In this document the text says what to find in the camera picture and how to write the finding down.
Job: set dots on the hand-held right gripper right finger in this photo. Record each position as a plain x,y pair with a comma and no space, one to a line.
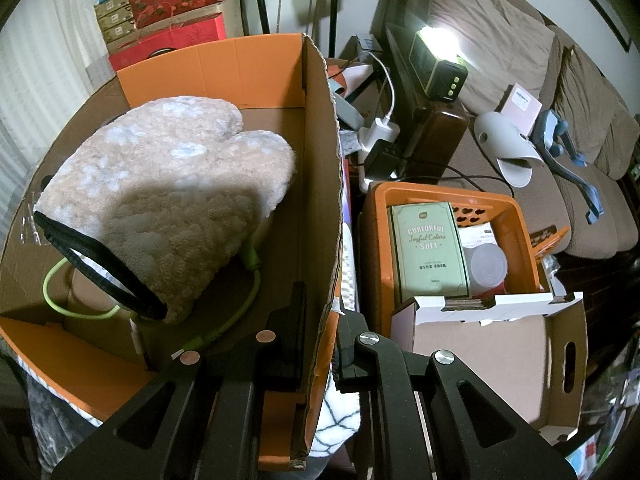
350,355

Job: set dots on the orange plastic basket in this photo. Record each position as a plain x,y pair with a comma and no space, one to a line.
376,255

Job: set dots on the dark picture frame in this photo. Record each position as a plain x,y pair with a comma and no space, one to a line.
600,10

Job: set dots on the pink booklet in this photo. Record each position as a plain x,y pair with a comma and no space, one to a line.
522,105

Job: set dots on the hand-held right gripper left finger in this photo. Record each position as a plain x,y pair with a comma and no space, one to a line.
297,325

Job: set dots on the green lantern light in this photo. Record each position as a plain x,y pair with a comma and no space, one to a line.
432,72

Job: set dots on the black power adapter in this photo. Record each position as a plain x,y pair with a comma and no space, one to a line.
382,157

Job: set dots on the brown sofa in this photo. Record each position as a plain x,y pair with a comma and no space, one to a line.
490,20

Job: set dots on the beige fleece mitten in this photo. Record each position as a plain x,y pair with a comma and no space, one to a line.
175,185

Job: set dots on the translucent white cup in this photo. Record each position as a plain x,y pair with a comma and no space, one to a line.
485,265

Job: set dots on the black speaker stand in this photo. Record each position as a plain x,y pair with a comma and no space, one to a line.
334,20
262,12

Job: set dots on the white slipper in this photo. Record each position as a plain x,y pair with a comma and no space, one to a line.
500,135

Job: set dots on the white charger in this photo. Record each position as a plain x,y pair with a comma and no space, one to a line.
380,132

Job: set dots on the green printed box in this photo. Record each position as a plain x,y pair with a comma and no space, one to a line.
427,255

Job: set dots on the orange perforated panel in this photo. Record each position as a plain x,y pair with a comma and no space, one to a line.
550,245

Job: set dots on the white cardboard tray box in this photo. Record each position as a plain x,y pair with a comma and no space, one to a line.
475,355

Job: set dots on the grey plastic band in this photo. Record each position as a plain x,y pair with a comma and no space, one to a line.
347,110

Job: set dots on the plain red gift box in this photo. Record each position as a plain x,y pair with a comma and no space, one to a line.
195,32

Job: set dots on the blue phone holder clamp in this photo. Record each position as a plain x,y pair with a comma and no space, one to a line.
545,127

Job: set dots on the olive patterned box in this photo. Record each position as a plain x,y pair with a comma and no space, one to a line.
119,35
116,22
112,8

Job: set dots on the brown leather box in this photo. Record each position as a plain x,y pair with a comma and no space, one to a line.
440,130

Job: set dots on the large cardboard box orange inside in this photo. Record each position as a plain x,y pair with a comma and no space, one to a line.
320,185

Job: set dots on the small grey adapter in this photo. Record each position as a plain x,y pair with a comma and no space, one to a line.
369,43

